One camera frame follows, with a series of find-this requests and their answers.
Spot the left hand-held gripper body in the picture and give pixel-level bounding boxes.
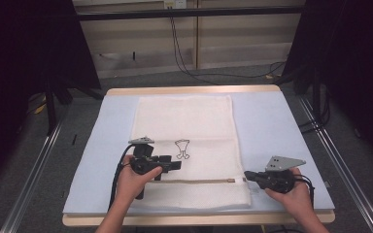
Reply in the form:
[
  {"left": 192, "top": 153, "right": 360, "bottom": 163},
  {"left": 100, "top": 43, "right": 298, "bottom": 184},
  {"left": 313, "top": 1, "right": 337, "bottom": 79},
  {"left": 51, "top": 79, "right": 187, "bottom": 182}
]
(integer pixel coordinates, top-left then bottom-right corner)
[{"left": 127, "top": 136, "right": 163, "bottom": 176}]

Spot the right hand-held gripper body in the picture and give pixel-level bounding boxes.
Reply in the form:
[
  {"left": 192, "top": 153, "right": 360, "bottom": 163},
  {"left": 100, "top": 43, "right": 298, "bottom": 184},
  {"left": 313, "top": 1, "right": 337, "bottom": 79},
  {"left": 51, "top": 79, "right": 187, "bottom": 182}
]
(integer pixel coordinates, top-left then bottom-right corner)
[{"left": 259, "top": 155, "right": 307, "bottom": 195}]

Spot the white mesh laundry bag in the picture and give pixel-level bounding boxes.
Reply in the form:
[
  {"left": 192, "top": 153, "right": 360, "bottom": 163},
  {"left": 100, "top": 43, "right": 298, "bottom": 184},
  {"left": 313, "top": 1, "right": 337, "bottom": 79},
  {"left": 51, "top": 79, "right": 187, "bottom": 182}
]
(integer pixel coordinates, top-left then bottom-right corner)
[{"left": 129, "top": 94, "right": 253, "bottom": 210}]

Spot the person's left hand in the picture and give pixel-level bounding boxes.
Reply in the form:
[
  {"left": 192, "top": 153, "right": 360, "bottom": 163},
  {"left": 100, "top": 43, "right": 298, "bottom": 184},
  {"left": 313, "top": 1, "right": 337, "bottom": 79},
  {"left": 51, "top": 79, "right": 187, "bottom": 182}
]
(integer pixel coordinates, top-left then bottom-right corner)
[{"left": 114, "top": 153, "right": 164, "bottom": 209}]

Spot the person's right hand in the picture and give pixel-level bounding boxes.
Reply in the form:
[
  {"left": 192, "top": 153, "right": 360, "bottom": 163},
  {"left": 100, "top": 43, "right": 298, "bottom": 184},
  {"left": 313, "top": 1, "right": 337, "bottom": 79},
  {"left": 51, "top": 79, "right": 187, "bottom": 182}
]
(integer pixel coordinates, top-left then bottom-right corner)
[{"left": 264, "top": 167, "right": 315, "bottom": 216}]

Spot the light blue table mat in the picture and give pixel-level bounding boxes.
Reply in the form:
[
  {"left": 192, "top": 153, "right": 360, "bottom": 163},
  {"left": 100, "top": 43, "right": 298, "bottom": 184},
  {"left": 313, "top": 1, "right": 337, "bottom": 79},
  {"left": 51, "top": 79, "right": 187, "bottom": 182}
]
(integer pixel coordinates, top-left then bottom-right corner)
[{"left": 62, "top": 90, "right": 336, "bottom": 216}]

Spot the wooden table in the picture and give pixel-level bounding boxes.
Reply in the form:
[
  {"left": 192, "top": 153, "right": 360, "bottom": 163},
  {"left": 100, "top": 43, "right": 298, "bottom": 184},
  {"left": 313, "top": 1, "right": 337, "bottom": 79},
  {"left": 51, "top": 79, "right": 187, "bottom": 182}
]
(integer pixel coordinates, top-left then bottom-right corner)
[{"left": 61, "top": 84, "right": 337, "bottom": 227}]

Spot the black metal stand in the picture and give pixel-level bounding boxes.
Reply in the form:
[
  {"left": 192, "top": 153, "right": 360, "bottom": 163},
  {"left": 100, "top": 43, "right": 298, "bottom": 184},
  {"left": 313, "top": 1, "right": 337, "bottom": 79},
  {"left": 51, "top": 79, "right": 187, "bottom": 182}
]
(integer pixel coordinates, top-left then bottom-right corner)
[{"left": 44, "top": 82, "right": 60, "bottom": 136}]

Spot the yellow floor tape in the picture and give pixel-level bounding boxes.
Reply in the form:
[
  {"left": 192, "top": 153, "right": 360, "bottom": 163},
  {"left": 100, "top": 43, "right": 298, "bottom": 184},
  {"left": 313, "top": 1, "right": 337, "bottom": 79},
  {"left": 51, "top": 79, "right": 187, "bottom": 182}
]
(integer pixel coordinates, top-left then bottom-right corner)
[{"left": 33, "top": 102, "right": 48, "bottom": 116}]

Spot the dark curtain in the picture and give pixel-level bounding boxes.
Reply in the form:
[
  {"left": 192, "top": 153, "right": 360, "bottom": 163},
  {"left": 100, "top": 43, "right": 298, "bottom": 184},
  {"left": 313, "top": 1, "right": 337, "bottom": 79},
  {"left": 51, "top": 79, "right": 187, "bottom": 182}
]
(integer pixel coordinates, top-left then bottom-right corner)
[
  {"left": 0, "top": 0, "right": 106, "bottom": 193},
  {"left": 273, "top": 0, "right": 373, "bottom": 171}
]

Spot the black horizontal bar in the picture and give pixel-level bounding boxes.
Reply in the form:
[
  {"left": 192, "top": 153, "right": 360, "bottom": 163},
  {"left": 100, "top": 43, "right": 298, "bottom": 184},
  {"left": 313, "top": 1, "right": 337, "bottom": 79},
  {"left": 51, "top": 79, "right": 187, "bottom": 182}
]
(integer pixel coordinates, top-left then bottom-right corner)
[{"left": 77, "top": 5, "right": 306, "bottom": 22}]

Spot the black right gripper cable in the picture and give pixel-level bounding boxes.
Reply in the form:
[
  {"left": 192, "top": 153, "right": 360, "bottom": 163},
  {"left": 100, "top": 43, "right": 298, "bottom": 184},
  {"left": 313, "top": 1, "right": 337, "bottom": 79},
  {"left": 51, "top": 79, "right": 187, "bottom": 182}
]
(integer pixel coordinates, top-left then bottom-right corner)
[{"left": 291, "top": 173, "right": 316, "bottom": 209}]

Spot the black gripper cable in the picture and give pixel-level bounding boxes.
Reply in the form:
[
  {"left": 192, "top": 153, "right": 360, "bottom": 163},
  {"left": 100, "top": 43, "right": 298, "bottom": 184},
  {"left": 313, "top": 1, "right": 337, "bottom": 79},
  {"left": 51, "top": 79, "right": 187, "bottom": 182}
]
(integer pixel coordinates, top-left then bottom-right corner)
[
  {"left": 291, "top": 173, "right": 316, "bottom": 209},
  {"left": 108, "top": 143, "right": 136, "bottom": 212}
]

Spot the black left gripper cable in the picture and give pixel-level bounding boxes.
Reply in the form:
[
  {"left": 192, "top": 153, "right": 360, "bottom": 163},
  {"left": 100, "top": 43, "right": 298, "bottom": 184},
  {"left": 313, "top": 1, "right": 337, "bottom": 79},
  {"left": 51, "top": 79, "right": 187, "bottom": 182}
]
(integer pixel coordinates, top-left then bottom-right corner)
[{"left": 108, "top": 143, "right": 136, "bottom": 212}]

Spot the black cable by rail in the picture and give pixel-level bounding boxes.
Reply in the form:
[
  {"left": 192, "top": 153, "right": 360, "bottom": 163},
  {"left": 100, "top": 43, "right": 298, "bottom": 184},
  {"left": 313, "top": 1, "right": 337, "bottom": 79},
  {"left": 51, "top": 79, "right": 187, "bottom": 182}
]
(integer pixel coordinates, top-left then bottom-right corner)
[{"left": 297, "top": 85, "right": 331, "bottom": 135}]

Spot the aluminium floor rail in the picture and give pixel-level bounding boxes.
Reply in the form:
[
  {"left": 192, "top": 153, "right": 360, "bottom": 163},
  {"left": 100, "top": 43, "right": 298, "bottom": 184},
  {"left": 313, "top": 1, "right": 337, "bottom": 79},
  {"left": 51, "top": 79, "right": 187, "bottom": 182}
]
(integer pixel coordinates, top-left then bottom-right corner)
[
  {"left": 0, "top": 105, "right": 70, "bottom": 233},
  {"left": 296, "top": 95, "right": 373, "bottom": 233}
]

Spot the black floor cable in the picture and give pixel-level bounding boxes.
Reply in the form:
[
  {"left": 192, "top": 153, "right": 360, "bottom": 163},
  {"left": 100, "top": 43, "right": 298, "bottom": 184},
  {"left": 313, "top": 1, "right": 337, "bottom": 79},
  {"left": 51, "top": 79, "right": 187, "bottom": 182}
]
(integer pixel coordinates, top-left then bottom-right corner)
[{"left": 168, "top": 7, "right": 288, "bottom": 86}]

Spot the white wall power outlet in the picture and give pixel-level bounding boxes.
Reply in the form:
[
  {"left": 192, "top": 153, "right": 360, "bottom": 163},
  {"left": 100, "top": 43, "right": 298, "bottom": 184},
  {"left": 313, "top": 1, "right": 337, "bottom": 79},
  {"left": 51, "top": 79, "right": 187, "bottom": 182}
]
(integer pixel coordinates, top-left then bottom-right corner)
[{"left": 162, "top": 0, "right": 188, "bottom": 10}]

